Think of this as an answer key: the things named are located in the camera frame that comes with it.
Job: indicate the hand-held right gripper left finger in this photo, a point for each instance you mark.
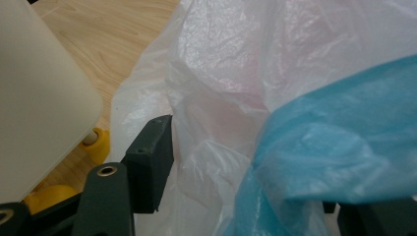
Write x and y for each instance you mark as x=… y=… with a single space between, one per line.
x=150 y=164

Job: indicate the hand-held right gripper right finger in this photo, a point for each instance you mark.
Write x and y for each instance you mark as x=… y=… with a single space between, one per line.
x=329 y=207

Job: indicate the translucent white-blue plastic bag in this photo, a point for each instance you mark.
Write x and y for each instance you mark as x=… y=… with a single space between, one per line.
x=229 y=65

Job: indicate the white trash bin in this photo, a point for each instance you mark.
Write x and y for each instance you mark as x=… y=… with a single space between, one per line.
x=39 y=98

